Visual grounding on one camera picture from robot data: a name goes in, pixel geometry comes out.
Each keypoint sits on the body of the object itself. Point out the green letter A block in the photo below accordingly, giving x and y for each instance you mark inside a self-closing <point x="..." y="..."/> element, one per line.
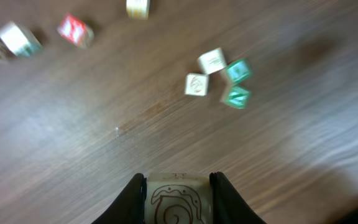
<point x="237" y="71"/>

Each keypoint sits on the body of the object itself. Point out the yellow edged picture block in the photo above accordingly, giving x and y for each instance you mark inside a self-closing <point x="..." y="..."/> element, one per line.
<point x="138" y="9"/>

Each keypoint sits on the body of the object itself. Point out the red letter Y block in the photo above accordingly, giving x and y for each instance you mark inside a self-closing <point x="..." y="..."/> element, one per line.
<point x="76" y="31"/>

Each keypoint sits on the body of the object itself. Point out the blue edged picture block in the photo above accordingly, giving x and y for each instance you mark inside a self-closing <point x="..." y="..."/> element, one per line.
<point x="196" y="84"/>

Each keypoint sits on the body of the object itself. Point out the plain wooden picture block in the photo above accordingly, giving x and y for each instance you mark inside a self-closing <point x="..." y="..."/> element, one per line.
<point x="178" y="198"/>

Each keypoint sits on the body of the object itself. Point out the red edged wooden block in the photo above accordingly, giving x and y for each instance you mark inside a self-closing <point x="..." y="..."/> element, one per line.
<point x="212" y="61"/>

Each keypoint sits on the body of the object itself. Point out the green letter N block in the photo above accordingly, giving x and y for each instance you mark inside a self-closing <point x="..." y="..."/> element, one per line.
<point x="235" y="96"/>

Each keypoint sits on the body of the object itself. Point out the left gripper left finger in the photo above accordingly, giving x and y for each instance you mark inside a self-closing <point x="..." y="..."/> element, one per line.
<point x="129" y="206"/>

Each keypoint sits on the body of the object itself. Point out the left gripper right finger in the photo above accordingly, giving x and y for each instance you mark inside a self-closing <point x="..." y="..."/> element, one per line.
<point x="228" y="205"/>

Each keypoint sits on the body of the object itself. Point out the green edged small block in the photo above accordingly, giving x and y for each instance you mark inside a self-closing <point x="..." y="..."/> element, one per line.
<point x="19" y="40"/>

